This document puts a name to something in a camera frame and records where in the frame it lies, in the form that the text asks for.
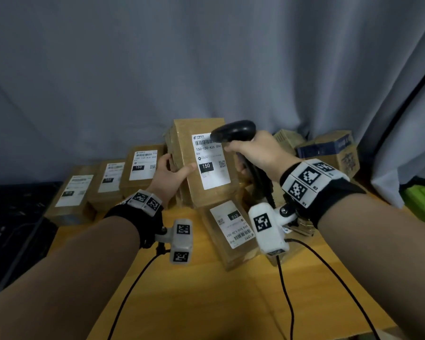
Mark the yellow taped labelled cardboard box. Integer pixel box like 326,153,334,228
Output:
87,159,127,213

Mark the green plastic crate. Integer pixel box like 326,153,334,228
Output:
399,175,425,230

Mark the black camera cable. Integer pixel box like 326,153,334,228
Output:
285,238,382,340
107,246,172,340

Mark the person's left hand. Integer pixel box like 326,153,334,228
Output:
145,153,198,209

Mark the black wristband with marker tags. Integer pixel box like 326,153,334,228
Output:
280,158,366,229
104,189,165,249

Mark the black barcode scanner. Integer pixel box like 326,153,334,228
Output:
210,120,275,209

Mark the person's right forearm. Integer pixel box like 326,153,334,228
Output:
317,193,425,340

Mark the person's right hand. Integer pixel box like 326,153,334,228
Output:
223,130,302,185

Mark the black plastic crate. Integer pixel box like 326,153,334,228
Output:
0,180,63,301

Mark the black scanner cable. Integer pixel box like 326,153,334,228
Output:
275,255,295,340

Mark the pile of unsorted cardboard parcels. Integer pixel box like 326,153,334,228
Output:
239,129,361,266

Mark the parcel labelled 150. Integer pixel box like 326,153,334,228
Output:
164,118,241,210
119,144,169,201

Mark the person's left forearm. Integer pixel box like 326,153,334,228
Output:
0,215,141,340

